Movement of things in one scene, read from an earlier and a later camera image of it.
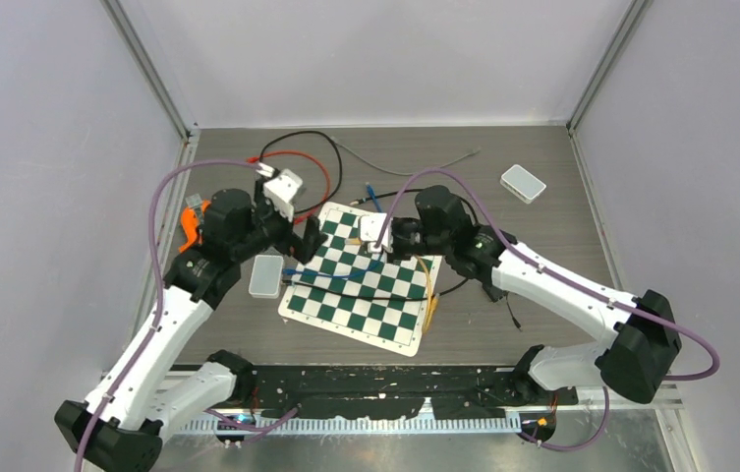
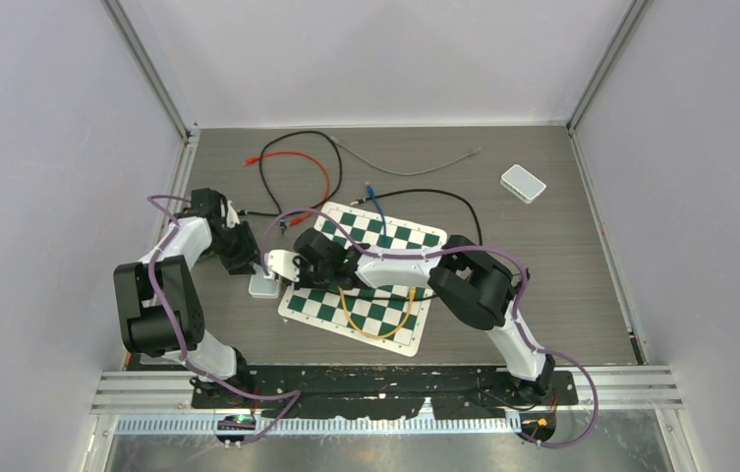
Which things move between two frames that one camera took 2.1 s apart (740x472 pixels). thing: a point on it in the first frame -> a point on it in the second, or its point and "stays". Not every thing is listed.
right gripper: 396,255 -> 299,262
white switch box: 265,276 stays
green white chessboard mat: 348,289 stays
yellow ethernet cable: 432,303 -> 396,329
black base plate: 402,390 stays
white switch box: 522,184 stays
